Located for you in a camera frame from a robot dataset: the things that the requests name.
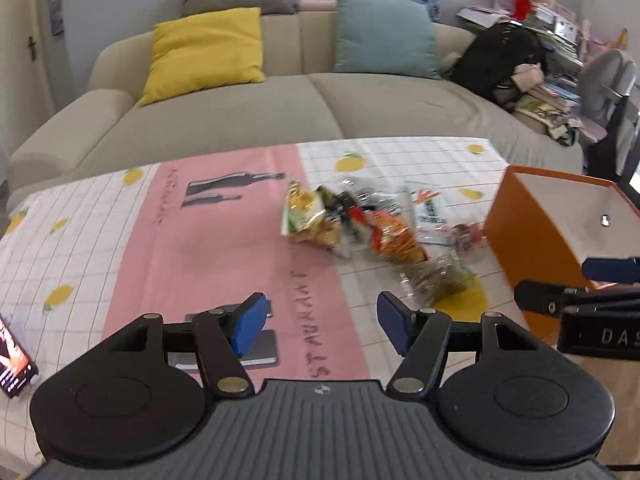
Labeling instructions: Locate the smartphone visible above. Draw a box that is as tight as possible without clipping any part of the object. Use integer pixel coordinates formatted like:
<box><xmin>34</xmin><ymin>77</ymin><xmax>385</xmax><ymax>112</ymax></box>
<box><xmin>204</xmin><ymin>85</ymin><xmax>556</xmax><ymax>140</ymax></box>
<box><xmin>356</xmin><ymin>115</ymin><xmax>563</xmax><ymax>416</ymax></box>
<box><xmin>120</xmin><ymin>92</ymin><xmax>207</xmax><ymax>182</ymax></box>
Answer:
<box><xmin>0</xmin><ymin>312</ymin><xmax>40</xmax><ymax>400</ymax></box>

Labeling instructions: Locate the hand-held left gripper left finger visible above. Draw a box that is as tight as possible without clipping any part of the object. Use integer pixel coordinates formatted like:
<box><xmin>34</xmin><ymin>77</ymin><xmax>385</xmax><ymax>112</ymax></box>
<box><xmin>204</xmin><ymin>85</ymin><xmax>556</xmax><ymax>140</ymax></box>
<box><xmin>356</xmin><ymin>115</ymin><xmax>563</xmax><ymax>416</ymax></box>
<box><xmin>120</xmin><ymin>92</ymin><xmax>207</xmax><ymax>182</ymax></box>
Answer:
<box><xmin>102</xmin><ymin>291</ymin><xmax>273</xmax><ymax>397</ymax></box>

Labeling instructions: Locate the grey chair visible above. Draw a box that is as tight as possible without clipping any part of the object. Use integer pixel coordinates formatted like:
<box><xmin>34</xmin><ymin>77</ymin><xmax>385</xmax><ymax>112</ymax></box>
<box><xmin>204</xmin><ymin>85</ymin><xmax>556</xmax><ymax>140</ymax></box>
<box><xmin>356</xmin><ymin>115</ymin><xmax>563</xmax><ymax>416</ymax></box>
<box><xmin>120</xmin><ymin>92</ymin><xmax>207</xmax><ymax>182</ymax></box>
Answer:
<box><xmin>577</xmin><ymin>47</ymin><xmax>639</xmax><ymax>147</ymax></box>

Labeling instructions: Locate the orange cardboard box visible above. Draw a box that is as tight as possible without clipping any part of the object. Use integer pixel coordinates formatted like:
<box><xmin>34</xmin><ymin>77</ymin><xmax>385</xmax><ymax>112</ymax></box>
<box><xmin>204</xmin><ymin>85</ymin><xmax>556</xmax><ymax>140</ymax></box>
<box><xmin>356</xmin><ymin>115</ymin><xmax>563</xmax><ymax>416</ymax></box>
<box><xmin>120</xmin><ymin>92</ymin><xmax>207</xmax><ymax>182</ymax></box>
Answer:
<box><xmin>484</xmin><ymin>165</ymin><xmax>640</xmax><ymax>348</ymax></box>

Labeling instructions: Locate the pink and white lemon tablecloth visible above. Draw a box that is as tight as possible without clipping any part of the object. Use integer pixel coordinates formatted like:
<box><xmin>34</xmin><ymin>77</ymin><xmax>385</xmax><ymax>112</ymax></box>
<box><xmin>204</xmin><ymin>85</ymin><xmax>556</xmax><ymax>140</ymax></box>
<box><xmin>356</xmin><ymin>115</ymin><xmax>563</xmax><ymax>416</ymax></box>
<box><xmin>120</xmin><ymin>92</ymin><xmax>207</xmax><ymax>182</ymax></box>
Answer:
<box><xmin>0</xmin><ymin>136</ymin><xmax>532</xmax><ymax>467</ymax></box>

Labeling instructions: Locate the beige sofa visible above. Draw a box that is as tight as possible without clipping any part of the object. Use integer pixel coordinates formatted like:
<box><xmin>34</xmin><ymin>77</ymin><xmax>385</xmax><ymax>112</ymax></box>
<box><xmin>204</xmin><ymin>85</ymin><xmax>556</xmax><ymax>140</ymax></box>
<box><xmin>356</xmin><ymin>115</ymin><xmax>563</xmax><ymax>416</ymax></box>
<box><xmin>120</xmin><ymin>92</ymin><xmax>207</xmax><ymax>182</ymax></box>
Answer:
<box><xmin>7</xmin><ymin>9</ymin><xmax>586</xmax><ymax>202</ymax></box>

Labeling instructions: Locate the teal pillow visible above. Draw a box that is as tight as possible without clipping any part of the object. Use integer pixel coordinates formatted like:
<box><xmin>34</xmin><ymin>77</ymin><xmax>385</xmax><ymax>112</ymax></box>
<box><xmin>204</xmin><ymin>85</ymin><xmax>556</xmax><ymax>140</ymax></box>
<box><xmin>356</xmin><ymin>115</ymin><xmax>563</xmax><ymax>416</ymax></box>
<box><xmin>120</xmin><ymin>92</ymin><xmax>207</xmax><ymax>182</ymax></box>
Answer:
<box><xmin>332</xmin><ymin>0</ymin><xmax>443</xmax><ymax>80</ymax></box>

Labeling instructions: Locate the pile of books and papers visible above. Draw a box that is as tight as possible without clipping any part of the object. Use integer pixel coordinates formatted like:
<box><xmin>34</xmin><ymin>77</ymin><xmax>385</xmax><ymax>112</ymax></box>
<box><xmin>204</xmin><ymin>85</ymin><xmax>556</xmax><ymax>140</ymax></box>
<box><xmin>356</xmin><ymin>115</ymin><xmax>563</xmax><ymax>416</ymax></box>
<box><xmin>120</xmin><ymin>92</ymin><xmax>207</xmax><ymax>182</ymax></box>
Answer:
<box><xmin>455</xmin><ymin>0</ymin><xmax>587</xmax><ymax>126</ymax></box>

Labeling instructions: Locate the white door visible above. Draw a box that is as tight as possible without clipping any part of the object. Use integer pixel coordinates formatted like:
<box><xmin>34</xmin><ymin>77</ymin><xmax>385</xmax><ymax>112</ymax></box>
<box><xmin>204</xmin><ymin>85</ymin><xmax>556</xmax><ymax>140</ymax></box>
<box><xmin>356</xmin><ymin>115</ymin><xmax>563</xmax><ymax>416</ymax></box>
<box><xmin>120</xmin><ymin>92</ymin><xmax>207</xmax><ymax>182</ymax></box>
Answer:
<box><xmin>0</xmin><ymin>0</ymin><xmax>54</xmax><ymax>161</ymax></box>

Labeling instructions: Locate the black backpack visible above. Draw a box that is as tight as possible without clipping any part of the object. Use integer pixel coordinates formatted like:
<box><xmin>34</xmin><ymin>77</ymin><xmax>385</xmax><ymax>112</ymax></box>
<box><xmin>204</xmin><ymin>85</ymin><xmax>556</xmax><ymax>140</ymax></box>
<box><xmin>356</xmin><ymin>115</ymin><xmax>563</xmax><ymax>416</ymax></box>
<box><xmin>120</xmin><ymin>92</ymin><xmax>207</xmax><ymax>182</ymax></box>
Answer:
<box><xmin>448</xmin><ymin>24</ymin><xmax>544</xmax><ymax>111</ymax></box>

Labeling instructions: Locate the clear green snack packet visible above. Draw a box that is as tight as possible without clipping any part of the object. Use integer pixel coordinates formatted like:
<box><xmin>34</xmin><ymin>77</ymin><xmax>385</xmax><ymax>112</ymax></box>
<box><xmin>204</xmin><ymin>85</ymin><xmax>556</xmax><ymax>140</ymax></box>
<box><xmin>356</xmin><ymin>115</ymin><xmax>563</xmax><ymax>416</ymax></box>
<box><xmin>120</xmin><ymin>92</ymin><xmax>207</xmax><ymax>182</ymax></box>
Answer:
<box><xmin>400</xmin><ymin>255</ymin><xmax>476</xmax><ymax>307</ymax></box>

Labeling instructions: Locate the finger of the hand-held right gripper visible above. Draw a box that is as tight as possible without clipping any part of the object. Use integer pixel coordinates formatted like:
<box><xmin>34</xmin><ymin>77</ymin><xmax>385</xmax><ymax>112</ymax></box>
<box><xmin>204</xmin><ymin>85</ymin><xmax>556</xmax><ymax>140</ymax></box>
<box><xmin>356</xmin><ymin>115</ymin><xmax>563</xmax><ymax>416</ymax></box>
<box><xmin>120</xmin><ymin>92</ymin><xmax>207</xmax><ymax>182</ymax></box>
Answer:
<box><xmin>582</xmin><ymin>256</ymin><xmax>640</xmax><ymax>285</ymax></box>
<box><xmin>514</xmin><ymin>280</ymin><xmax>640</xmax><ymax>319</ymax></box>

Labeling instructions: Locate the dark glossy snack packet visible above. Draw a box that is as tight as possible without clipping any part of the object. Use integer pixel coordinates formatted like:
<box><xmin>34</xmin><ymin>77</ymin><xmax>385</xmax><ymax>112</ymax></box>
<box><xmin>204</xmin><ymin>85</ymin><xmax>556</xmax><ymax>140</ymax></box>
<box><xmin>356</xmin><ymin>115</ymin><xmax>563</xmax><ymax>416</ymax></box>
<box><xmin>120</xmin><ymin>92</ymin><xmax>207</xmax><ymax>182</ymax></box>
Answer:
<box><xmin>316</xmin><ymin>185</ymin><xmax>386</xmax><ymax>226</ymax></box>

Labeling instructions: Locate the pink roll cushion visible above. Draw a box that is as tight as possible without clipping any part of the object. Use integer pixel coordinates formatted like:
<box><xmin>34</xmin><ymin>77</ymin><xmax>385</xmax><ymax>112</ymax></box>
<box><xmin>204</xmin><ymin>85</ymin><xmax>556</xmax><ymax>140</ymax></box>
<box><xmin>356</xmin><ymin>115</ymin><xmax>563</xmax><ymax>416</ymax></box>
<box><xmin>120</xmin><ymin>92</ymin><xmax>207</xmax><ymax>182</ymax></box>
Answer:
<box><xmin>297</xmin><ymin>0</ymin><xmax>341</xmax><ymax>14</ymax></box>

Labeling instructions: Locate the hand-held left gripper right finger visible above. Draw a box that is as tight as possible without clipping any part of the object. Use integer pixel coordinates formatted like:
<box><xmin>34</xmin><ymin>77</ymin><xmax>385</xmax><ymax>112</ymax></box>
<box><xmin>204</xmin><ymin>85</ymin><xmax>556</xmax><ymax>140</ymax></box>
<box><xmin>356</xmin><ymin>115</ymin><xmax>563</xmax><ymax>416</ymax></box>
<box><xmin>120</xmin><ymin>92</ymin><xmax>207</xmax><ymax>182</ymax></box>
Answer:
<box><xmin>376</xmin><ymin>291</ymin><xmax>541</xmax><ymax>397</ymax></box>

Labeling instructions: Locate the beige plush toy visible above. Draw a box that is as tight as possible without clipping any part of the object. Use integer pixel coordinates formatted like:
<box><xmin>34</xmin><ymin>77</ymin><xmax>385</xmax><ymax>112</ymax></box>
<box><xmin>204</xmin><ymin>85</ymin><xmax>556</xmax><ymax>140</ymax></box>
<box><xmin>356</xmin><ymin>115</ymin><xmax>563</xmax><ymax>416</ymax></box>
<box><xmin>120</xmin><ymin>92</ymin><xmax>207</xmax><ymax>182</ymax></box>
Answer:
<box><xmin>511</xmin><ymin>64</ymin><xmax>544</xmax><ymax>92</ymax></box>

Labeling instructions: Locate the small red snack packet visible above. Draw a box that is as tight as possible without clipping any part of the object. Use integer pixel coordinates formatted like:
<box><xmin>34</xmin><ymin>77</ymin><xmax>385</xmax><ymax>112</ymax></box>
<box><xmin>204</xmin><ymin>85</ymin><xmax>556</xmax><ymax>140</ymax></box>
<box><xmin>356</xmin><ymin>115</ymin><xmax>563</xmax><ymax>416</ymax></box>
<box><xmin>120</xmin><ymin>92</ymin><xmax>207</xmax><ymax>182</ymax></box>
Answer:
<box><xmin>447</xmin><ymin>222</ymin><xmax>486</xmax><ymax>254</ymax></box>

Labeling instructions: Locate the yellow pillow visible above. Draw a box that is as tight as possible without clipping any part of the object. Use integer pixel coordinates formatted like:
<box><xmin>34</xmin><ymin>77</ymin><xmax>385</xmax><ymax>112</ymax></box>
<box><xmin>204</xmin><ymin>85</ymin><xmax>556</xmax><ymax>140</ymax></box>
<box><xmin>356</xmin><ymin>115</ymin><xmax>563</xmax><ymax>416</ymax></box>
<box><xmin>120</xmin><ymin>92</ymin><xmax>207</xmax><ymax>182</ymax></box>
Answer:
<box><xmin>138</xmin><ymin>7</ymin><xmax>267</xmax><ymax>107</ymax></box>

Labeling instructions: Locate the white snack packet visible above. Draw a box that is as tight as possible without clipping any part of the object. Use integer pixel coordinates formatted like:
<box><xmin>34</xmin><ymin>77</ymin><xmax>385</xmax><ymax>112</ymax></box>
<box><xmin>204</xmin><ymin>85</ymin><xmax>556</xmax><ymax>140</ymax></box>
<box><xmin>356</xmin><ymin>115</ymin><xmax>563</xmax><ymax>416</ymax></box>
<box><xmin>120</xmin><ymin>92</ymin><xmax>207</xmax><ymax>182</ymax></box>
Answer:
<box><xmin>405</xmin><ymin>182</ymin><xmax>451</xmax><ymax>246</ymax></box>

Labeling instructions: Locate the printed tote bag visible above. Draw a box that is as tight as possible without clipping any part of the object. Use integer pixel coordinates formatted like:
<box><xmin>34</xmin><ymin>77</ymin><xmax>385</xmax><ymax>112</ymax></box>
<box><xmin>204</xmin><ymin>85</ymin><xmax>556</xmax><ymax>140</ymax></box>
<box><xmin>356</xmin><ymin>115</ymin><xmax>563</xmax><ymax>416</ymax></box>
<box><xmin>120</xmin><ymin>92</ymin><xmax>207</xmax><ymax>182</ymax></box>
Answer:
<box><xmin>515</xmin><ymin>95</ymin><xmax>582</xmax><ymax>147</ymax></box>

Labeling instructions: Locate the orange snack packet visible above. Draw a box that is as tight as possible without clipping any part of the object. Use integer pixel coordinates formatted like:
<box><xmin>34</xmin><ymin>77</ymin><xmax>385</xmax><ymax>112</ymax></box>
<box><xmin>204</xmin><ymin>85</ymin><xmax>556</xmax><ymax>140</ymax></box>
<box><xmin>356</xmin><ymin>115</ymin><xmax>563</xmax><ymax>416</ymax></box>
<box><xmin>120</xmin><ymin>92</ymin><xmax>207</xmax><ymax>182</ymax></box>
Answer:
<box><xmin>350</xmin><ymin>207</ymin><xmax>430</xmax><ymax>264</ymax></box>

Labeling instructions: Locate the yellow green chip packet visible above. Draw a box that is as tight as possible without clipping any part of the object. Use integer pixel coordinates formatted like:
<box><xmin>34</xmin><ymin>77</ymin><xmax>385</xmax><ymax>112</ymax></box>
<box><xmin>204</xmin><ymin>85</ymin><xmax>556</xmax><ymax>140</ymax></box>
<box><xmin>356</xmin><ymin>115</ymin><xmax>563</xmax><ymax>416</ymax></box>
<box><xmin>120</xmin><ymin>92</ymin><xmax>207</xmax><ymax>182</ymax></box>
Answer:
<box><xmin>281</xmin><ymin>180</ymin><xmax>347</xmax><ymax>252</ymax></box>

